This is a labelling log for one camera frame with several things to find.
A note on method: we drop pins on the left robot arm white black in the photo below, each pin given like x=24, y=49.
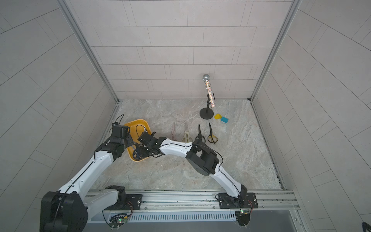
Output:
x=67, y=209

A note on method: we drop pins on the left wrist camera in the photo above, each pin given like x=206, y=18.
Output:
x=119, y=131

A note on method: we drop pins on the cream kitchen shears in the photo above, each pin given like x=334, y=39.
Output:
x=187, y=138

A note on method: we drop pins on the aluminium mounting rail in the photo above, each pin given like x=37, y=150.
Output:
x=161, y=201

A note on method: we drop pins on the yellow plastic storage box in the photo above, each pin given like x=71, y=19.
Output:
x=137, y=127

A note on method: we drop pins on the yellow handled black scissors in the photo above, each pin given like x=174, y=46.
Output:
x=212, y=138

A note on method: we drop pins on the teal small block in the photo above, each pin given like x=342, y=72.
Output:
x=224, y=119

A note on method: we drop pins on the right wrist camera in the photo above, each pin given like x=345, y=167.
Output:
x=145, y=138

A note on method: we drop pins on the pink scissors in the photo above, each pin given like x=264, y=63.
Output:
x=173, y=133

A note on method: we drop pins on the glitter microphone with silver head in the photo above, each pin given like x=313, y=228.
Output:
x=206, y=79

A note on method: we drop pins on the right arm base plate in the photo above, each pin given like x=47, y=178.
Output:
x=227, y=202

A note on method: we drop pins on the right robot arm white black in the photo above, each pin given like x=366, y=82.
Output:
x=202, y=158

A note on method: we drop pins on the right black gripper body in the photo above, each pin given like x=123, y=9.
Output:
x=142, y=150

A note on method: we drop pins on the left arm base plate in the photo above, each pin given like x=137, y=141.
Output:
x=129, y=202

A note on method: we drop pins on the left circuit board with wires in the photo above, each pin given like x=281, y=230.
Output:
x=116, y=221

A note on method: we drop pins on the right circuit board with wires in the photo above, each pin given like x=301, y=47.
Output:
x=243, y=216

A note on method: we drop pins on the circuit board with wires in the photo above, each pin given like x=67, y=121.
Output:
x=243, y=216
x=116, y=221

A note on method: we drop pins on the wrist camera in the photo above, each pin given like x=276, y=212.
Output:
x=119, y=131
x=145, y=138

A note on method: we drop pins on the blue handled scissors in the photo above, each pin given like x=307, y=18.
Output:
x=137, y=155

